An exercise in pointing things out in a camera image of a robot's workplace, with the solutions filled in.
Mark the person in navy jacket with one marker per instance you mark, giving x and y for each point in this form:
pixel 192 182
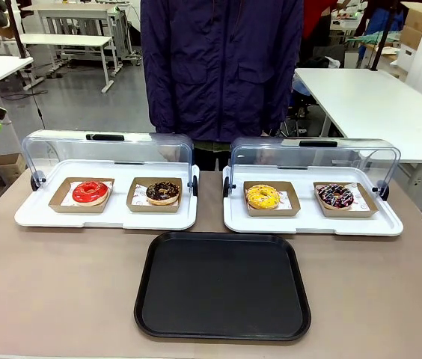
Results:
pixel 218 67

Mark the black plastic serving tray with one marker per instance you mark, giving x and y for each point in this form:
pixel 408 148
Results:
pixel 222 288

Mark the red glazed donut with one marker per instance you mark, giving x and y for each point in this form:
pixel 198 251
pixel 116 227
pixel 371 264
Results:
pixel 84 198

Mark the chocolate donut with nut sprinkles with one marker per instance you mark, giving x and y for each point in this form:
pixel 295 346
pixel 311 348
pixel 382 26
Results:
pixel 156 197

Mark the flat cardboard box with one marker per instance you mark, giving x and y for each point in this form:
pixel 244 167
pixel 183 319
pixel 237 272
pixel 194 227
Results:
pixel 7 166

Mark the stacked cardboard boxes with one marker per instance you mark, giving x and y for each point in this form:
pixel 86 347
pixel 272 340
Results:
pixel 415 26

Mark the dark donut with coloured sprinkles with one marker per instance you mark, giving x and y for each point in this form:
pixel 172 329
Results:
pixel 330 202

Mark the person in red top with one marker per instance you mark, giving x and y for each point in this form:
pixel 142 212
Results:
pixel 317 18

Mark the black stand pole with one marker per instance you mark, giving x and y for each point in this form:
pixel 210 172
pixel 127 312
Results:
pixel 382 33
pixel 17 30

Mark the yellow glazed donut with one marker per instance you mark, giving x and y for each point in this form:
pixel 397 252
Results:
pixel 257 202

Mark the white display case base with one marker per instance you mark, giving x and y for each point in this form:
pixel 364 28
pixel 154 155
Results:
pixel 117 220
pixel 308 226

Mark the white printed paper liner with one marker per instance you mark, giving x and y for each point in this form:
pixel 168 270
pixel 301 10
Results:
pixel 69 186
pixel 138 195
pixel 285 200
pixel 360 198

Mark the white desk with frame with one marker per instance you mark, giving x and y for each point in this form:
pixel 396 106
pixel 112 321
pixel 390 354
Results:
pixel 72 9

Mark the brown cardboard donut tray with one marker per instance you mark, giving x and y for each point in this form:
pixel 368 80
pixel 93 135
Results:
pixel 271 212
pixel 368 209
pixel 151 208
pixel 59 203

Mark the large white table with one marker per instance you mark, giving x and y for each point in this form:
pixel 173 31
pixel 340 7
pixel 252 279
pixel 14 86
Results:
pixel 379 108

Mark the person's left hand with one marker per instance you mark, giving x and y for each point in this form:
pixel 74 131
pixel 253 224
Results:
pixel 268 153

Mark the person's right hand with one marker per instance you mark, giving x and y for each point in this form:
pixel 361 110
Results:
pixel 167 151

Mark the clear display case lid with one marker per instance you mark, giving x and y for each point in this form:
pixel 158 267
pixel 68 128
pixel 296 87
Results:
pixel 69 149
pixel 353 157

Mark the white table with metal legs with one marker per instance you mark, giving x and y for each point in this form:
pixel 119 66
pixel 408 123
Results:
pixel 65 40

